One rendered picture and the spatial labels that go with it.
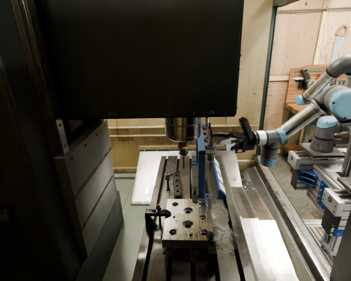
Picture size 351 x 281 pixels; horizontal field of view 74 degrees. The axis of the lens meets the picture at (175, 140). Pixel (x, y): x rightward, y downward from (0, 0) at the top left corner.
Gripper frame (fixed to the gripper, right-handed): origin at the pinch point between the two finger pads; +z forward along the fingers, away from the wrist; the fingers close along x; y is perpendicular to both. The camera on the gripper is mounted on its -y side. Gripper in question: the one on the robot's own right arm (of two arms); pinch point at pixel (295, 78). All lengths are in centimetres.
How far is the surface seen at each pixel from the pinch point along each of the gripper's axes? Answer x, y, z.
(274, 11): -28, -55, -11
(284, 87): 79, 46, 126
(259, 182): -56, 72, -35
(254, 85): -43.1, -4.4, -8.8
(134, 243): -163, 62, -70
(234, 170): -73, 60, -25
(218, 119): -75, 21, -1
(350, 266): -76, 38, -136
